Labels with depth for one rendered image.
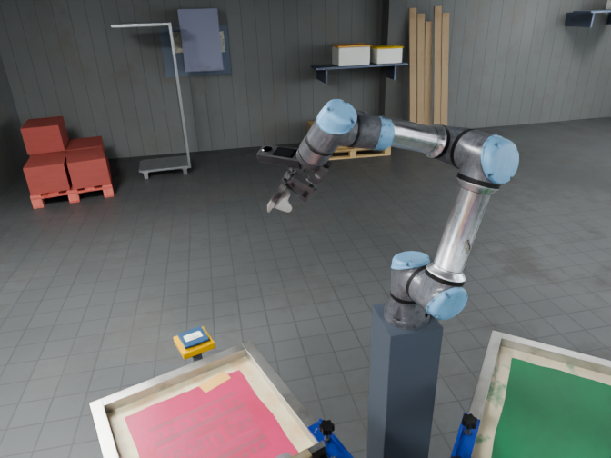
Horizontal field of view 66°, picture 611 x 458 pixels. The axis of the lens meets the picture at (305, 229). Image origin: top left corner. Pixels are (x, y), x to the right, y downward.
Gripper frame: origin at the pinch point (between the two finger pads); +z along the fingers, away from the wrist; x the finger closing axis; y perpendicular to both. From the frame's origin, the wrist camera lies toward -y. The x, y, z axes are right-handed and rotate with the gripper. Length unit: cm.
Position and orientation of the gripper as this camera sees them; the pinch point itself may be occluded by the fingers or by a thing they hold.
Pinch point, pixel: (274, 197)
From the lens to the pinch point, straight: 126.3
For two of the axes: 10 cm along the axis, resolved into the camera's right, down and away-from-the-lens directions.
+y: 8.4, 5.4, 1.0
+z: -4.1, 5.0, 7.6
